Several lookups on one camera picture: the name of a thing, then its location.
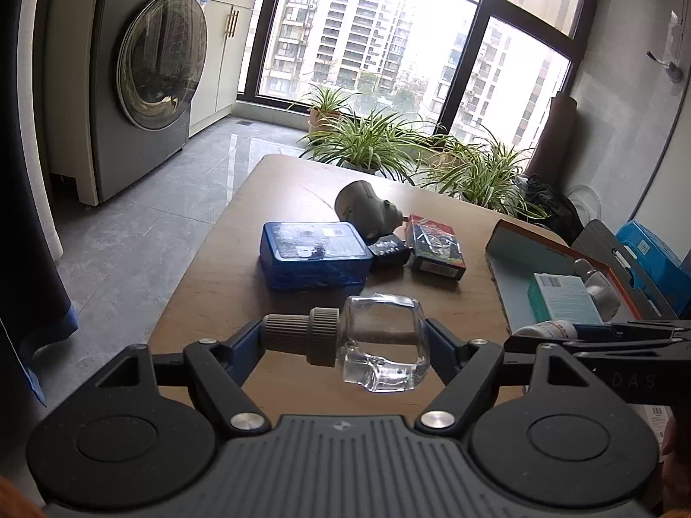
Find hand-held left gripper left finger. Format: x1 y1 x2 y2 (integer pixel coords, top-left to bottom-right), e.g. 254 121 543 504
96 318 272 438

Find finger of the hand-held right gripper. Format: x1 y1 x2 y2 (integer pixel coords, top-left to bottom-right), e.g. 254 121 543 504
575 319 691 338
504 335 691 360

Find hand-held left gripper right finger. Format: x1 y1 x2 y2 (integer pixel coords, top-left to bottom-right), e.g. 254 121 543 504
415 317 596 439

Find white bottle with red label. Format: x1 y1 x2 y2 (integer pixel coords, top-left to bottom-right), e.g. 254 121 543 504
513 320 586 341

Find teal bandage box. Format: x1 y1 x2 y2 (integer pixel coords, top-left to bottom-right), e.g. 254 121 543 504
526 272 605 325

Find white security camera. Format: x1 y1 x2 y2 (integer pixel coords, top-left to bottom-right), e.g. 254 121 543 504
573 258 623 325
333 180 407 241

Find glass bottle with grey cap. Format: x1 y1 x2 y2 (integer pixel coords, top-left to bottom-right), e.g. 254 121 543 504
263 294 430 392

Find orange white cardboard box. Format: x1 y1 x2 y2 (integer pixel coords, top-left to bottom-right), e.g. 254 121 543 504
485 218 646 335

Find red card box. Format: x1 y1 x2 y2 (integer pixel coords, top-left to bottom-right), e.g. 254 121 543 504
405 213 466 281

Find blue plastic case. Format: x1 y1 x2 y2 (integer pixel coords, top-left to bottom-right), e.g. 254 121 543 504
259 221 374 291

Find blue box on right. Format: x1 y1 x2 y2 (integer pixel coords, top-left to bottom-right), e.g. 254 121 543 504
615 219 691 303

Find black bag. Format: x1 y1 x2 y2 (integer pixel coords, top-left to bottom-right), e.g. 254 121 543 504
521 173 584 239

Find white electric fan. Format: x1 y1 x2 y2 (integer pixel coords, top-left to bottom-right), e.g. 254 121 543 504
567 183 602 227

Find large spider plant in pot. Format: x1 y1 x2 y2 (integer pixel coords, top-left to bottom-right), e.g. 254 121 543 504
298 109 435 180

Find grey washing machine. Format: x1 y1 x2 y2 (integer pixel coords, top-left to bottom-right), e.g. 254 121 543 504
94 0 214 206

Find spider plant in terracotta pot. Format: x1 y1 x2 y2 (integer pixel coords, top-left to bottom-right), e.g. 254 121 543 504
288 85 360 136

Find cream cabinet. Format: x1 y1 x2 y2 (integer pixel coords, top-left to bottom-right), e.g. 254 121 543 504
46 0 265 207

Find black window frame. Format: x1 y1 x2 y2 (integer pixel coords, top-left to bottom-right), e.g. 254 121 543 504
238 0 606 153

